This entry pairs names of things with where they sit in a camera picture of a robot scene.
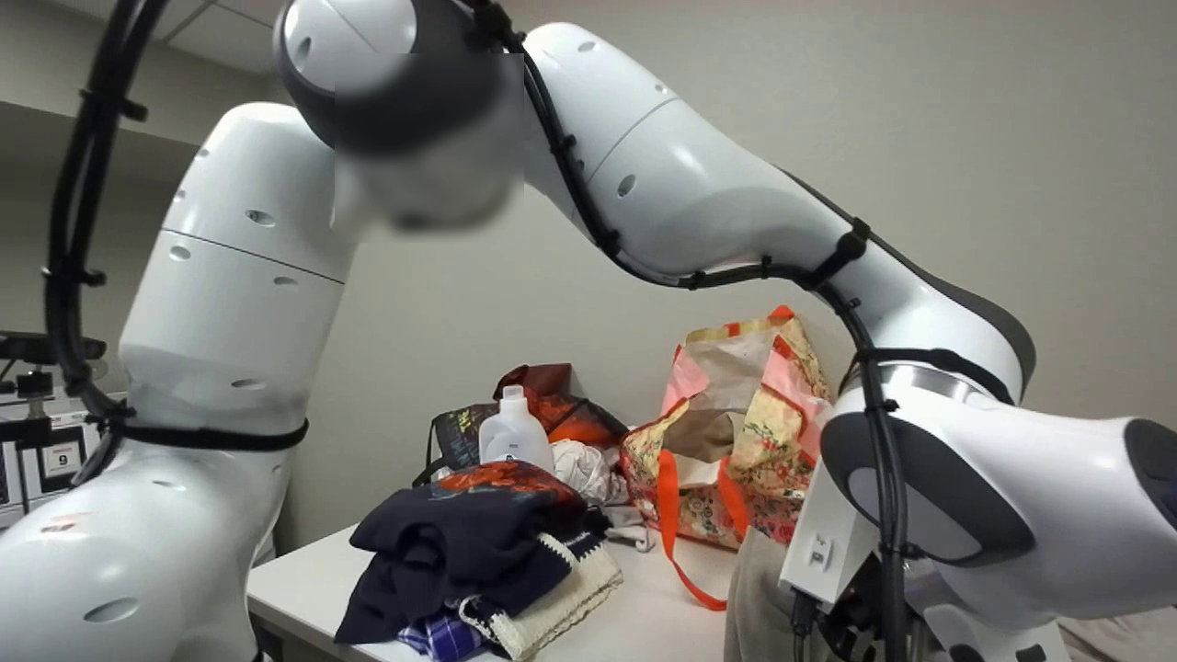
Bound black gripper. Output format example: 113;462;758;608
788;556;1069;662

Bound floral pink orange shopping bag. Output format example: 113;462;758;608
615;301;840;613

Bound cream canvas bag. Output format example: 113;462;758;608
487;532;628;662

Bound white crumpled cloth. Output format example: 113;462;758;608
547;437;615;504

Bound orange patterned cloth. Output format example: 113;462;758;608
429;456;597;509

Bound maroon shopping bag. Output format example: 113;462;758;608
493;359;633;454

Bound white detergent jug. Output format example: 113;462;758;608
473;383;558;478

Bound navy blue garment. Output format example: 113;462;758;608
332;478;607;647

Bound blue patterned cloth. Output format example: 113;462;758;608
394;608;497;662

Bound black tote bag colourful letters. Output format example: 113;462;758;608
424;401;500;478

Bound shelf with lab equipment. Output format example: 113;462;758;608
0;327;118;532

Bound white labelled wrist camera box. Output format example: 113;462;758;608
777;468;883;608

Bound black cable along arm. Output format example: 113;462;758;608
466;0;912;662

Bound thick black cable bundle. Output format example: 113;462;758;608
42;0;174;488

